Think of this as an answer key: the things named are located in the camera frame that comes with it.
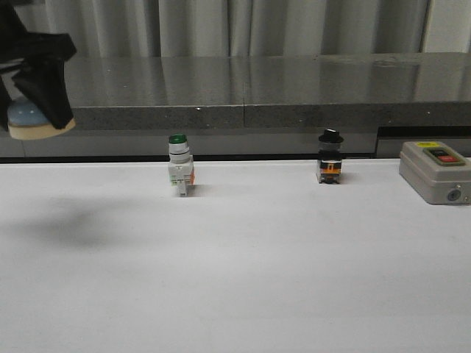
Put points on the grey red-button control box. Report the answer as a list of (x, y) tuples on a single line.
[(437, 172)]

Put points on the green pushbutton switch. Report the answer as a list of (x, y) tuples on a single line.
[(181, 164)]

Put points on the blue and cream call bell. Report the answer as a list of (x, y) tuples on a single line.
[(25, 121)]

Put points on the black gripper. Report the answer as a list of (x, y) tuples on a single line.
[(42, 82)]

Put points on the black selector switch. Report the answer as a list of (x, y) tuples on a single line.
[(329, 160)]

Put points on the grey stone ledge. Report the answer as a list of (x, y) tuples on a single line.
[(355, 92)]

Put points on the grey curtain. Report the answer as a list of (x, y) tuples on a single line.
[(252, 28)]

